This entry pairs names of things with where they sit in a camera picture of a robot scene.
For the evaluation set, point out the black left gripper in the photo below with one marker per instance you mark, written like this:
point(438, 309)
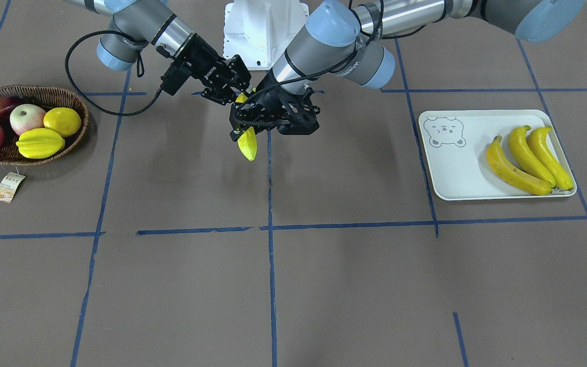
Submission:
point(271, 100)

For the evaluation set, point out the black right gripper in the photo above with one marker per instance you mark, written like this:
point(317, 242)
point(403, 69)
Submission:
point(203, 62)

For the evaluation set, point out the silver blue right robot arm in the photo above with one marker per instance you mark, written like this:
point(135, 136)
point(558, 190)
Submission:
point(136, 24)

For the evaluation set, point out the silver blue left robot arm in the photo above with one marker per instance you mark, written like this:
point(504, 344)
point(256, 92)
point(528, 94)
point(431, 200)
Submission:
point(343, 41)

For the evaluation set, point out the brown woven wicker basket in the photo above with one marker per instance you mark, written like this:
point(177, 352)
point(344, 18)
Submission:
point(47, 98)

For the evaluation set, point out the yellow lemon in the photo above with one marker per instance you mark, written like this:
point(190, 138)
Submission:
point(65, 121)

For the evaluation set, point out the white rectangular bear tray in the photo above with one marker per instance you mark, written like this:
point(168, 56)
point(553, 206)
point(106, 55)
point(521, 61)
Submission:
point(455, 143)

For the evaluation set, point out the yellow starfruit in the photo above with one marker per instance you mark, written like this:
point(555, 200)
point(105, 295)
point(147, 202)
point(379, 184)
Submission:
point(40, 143)

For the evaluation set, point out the red yellow mango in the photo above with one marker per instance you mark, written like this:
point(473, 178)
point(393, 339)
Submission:
point(9, 102)

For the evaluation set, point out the paper price tag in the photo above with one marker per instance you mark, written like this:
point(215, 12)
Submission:
point(9, 186)

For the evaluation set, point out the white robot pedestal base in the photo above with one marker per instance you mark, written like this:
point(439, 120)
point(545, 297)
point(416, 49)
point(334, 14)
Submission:
point(260, 31)

